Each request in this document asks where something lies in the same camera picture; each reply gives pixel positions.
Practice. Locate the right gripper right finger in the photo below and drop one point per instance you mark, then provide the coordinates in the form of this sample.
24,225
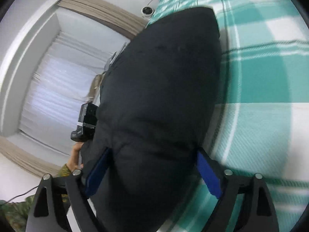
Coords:
244,199

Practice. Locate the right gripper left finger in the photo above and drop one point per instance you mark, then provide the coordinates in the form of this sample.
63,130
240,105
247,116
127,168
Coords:
48,212

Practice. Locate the black puffer jacket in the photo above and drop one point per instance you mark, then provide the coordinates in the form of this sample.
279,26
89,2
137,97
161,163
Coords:
157,101

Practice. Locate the person's left hand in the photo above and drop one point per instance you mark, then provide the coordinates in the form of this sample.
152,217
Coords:
73,162

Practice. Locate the white sheer window curtain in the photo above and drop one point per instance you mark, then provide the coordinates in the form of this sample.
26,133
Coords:
58,88

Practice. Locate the camouflage green sleeve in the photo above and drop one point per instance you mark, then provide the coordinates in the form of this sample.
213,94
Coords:
14,215

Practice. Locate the teal plaid bed sheet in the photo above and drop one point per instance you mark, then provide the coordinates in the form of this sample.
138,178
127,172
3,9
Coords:
260,122

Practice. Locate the beige curtain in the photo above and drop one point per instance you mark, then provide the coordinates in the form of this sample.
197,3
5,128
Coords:
94,22

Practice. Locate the white round security camera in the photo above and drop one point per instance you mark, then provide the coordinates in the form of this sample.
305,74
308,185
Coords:
147,12

